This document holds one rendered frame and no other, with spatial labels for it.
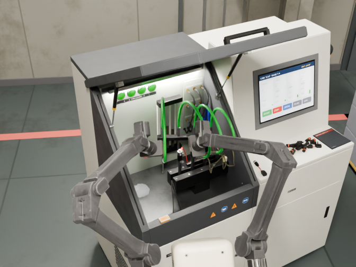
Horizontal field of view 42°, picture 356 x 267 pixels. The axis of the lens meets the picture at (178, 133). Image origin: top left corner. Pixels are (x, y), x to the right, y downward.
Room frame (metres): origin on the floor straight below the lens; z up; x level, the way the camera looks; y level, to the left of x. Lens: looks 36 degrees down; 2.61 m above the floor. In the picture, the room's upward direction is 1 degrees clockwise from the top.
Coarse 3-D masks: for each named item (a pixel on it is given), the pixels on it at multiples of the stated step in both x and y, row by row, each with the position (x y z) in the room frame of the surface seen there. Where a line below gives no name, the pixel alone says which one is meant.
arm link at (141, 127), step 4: (136, 124) 1.54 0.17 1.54; (140, 124) 1.53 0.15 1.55; (144, 124) 1.54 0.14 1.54; (148, 124) 1.56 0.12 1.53; (136, 128) 1.53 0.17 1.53; (140, 128) 1.52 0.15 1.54; (144, 128) 1.53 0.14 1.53; (148, 128) 1.54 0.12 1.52; (136, 132) 1.51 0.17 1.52; (140, 132) 1.51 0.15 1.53; (144, 132) 1.52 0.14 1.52; (148, 132) 1.53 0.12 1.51; (144, 136) 1.49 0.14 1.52; (148, 136) 1.54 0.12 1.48; (140, 140) 1.44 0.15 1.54; (144, 140) 1.46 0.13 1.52; (140, 144) 1.43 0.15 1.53; (144, 144) 1.44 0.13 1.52
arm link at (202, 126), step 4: (200, 120) 1.72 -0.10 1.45; (204, 120) 1.71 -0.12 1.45; (196, 124) 1.71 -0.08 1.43; (200, 124) 1.70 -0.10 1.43; (204, 124) 1.69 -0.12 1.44; (208, 124) 1.70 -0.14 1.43; (196, 128) 1.70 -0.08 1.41; (200, 128) 1.69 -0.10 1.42; (204, 128) 1.68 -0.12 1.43; (208, 128) 1.69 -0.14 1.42; (196, 132) 1.69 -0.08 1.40; (204, 132) 1.66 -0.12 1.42; (208, 132) 1.67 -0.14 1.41; (200, 136) 1.63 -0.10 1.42; (204, 136) 1.61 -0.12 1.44; (200, 140) 1.61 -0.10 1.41; (204, 140) 1.59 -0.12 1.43; (200, 144) 1.61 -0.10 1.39
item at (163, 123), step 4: (164, 104) 1.88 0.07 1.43; (164, 108) 1.85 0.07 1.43; (164, 112) 1.82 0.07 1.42; (164, 116) 1.80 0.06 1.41; (164, 120) 1.78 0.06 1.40; (164, 124) 1.76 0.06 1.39; (164, 128) 1.75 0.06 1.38; (164, 132) 1.73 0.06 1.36; (164, 136) 1.72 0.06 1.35; (164, 140) 1.71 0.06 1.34; (164, 144) 1.70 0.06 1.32; (164, 148) 1.69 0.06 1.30; (164, 152) 1.69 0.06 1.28; (164, 156) 1.69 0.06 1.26; (164, 160) 1.69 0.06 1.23
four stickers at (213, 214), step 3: (246, 198) 1.80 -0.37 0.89; (243, 201) 1.79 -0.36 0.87; (246, 201) 1.80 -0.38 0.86; (234, 204) 1.76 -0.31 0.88; (222, 207) 1.72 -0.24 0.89; (225, 207) 1.73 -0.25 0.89; (231, 207) 1.75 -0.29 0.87; (234, 207) 1.76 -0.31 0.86; (222, 210) 1.72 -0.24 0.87; (225, 210) 1.73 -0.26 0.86; (210, 213) 1.69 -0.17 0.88; (213, 213) 1.70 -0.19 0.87; (210, 216) 1.69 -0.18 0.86; (213, 216) 1.70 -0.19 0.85
